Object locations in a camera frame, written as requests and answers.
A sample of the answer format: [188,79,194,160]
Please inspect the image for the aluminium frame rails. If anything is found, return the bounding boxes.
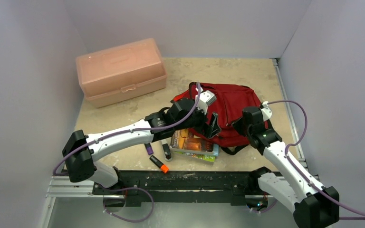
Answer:
[44,58,333,228]

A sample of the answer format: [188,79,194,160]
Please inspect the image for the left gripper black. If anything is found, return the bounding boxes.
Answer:
[174,102,221,139]

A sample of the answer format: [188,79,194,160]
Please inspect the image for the black metal base plate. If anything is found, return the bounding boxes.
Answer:
[93,167,271,207]

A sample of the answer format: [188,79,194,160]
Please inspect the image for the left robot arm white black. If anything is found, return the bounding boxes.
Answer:
[62,98,221,194]

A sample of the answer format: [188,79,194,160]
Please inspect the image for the purple black highlighter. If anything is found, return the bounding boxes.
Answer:
[144,143,154,155]

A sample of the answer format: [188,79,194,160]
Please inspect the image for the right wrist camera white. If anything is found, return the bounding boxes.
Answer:
[259,101,272,122]

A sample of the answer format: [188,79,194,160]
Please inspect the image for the pink plastic storage box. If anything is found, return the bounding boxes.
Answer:
[76,38,167,108]

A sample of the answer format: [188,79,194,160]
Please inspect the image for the orange black highlighter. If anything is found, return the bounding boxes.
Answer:
[149,155,169,173]

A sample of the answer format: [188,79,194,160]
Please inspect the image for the dark brown cover paperback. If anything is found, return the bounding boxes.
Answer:
[170,129,219,156]

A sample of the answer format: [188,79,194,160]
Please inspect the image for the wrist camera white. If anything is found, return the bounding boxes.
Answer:
[195,90,216,114]
[259,101,272,122]

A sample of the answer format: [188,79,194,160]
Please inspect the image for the green bottom paperback book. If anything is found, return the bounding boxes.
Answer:
[173,152,217,163]

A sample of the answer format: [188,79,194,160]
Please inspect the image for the red backpack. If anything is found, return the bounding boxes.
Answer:
[189,83,261,155]

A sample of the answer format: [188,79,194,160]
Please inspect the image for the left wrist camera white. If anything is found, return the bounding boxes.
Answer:
[195,90,216,114]

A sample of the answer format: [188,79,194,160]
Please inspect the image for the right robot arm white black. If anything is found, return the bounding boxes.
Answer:
[233,102,339,228]

